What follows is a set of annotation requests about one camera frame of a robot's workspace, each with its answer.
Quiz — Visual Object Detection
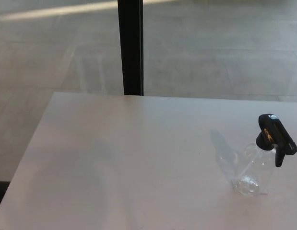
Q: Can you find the black vertical window post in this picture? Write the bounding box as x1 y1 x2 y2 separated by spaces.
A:
117 0 145 96

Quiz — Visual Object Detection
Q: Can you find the black spray trigger lid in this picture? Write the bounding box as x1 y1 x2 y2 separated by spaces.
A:
256 113 297 168

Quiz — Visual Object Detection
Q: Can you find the clear plastic spray bottle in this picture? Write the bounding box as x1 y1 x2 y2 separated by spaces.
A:
231 142 280 196

